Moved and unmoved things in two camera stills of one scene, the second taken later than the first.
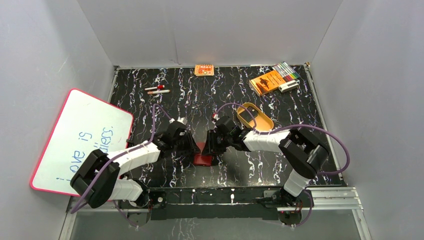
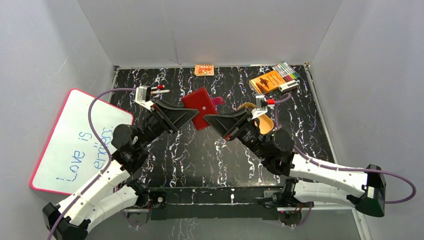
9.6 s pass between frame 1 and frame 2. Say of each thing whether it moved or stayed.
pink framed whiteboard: stayed
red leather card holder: moved
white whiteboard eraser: stayed
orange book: stayed
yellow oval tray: stayed
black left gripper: moved
